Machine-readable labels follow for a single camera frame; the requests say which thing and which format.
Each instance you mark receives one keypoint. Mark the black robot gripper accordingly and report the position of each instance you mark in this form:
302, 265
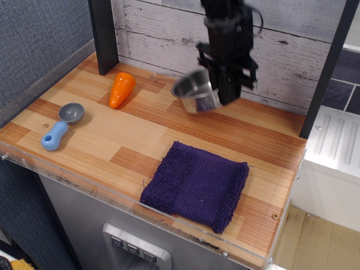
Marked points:
227, 55

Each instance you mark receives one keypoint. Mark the stainless steel pan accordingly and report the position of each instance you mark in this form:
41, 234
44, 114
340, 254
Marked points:
195, 94

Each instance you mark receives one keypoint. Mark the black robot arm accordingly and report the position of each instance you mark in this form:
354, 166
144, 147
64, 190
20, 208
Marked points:
222, 10

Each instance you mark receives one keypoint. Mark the purple folded cloth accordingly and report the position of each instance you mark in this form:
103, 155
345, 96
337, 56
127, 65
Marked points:
197, 185

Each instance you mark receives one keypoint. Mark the orange toy carrot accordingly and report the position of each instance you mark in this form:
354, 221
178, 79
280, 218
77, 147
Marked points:
122, 87

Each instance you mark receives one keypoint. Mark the white ridged side counter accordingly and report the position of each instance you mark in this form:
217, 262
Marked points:
327, 184

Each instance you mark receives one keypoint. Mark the blue grey measuring scoop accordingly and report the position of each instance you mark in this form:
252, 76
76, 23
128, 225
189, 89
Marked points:
69, 114

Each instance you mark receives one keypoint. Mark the silver dispenser button panel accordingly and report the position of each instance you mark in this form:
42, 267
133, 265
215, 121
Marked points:
127, 251

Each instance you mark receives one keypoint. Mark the clear acrylic table guard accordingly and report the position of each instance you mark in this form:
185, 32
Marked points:
84, 199

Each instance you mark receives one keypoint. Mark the yellow object bottom left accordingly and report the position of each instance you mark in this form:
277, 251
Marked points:
21, 265

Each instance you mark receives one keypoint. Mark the dark right frame post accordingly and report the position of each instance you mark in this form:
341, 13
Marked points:
341, 33

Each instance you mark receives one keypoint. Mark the dark frame post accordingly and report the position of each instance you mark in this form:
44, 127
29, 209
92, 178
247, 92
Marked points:
341, 33
104, 34

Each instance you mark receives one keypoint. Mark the dark left frame post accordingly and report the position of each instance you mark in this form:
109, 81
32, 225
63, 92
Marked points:
104, 34

